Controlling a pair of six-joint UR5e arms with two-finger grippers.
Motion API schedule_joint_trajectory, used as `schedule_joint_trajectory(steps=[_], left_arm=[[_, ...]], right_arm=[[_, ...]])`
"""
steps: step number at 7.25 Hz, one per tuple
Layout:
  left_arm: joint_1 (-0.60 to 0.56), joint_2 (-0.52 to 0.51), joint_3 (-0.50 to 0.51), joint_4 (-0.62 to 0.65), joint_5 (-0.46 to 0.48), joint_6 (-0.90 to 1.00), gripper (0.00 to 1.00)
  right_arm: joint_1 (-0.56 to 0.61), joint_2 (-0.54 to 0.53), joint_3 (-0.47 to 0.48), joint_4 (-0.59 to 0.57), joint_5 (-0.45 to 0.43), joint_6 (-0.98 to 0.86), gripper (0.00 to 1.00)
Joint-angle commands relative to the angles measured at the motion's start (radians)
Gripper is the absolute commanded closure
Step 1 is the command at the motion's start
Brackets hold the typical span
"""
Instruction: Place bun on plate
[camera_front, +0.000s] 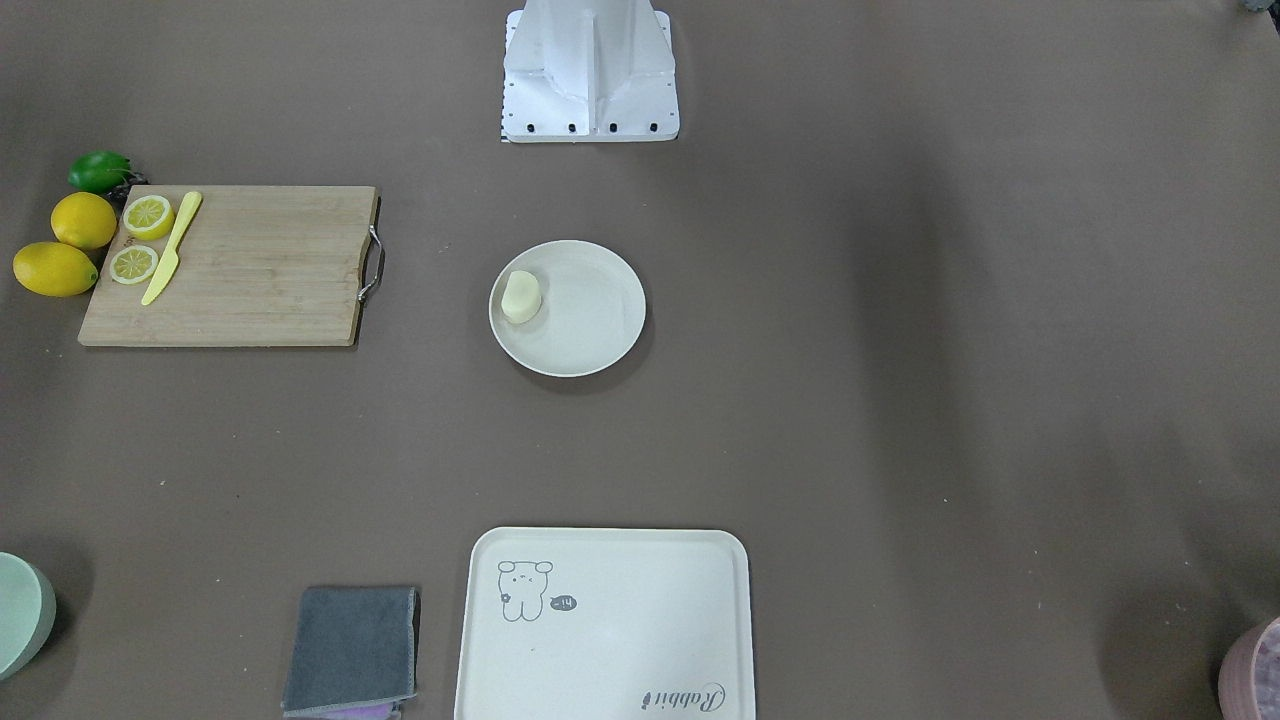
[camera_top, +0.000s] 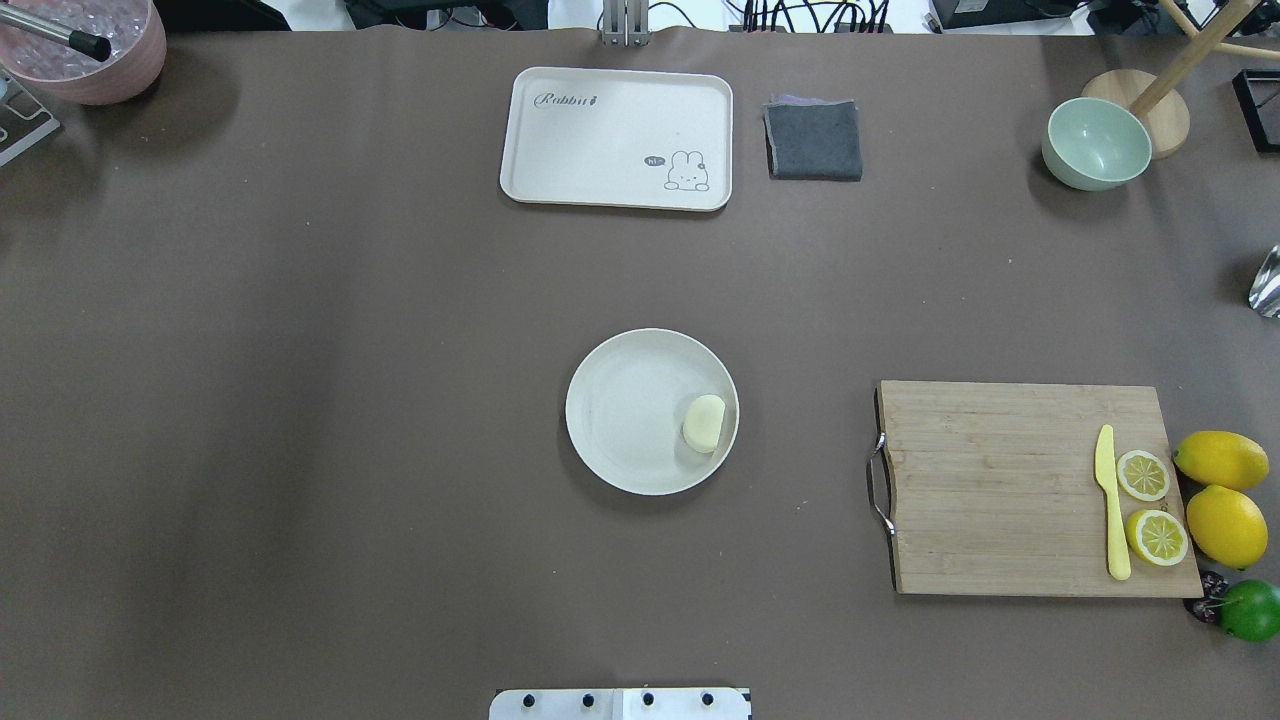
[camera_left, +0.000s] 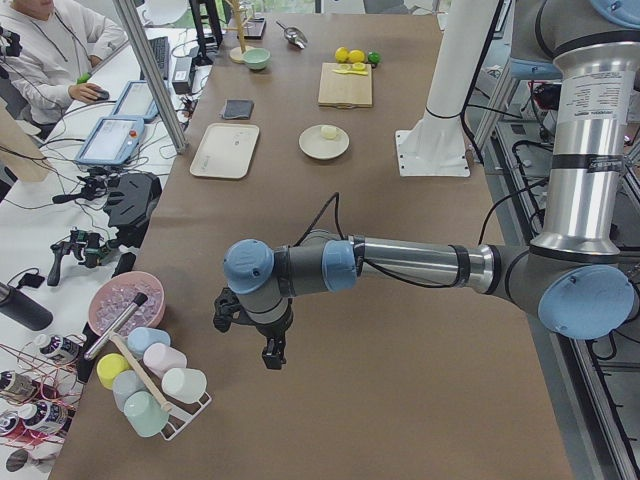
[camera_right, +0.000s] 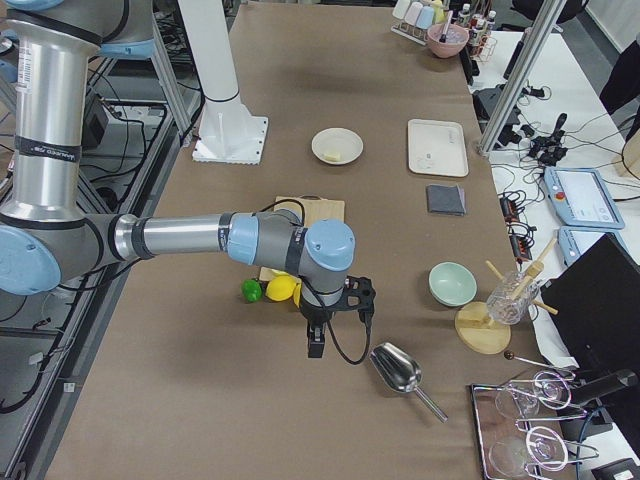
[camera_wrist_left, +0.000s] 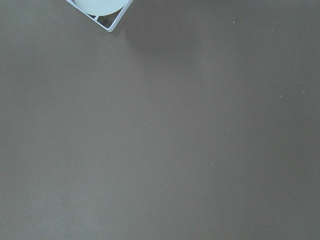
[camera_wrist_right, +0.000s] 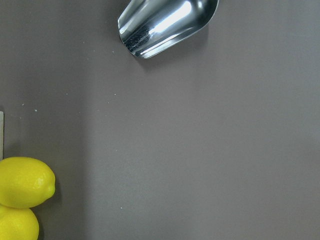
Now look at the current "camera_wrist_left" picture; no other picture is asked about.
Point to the white wire cup rack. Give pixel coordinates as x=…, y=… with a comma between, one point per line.
x=107, y=22

